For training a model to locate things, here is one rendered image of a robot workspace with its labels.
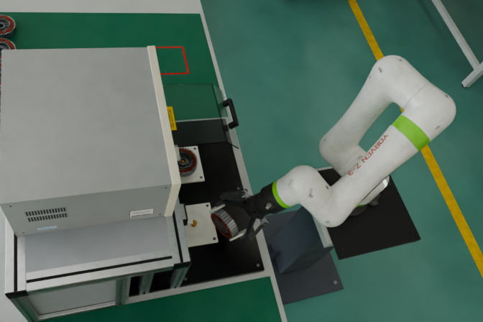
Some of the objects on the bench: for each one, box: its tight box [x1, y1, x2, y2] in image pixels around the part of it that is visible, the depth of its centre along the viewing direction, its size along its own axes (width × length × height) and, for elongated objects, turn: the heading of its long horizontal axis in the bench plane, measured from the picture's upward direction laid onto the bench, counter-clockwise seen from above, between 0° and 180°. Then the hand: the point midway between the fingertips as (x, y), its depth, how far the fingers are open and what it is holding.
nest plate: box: [178, 146, 205, 184], centre depth 171 cm, size 15×15×1 cm
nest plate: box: [184, 203, 219, 247], centre depth 160 cm, size 15×15×1 cm
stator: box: [178, 147, 198, 177], centre depth 169 cm, size 11×11×4 cm
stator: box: [211, 208, 239, 239], centre depth 154 cm, size 11×4×11 cm, turn 38°
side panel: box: [9, 278, 127, 322], centre depth 126 cm, size 28×3×32 cm, turn 96°
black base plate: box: [129, 142, 265, 298], centre depth 166 cm, size 47×64×2 cm
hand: (225, 222), depth 154 cm, fingers closed on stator, 11 cm apart
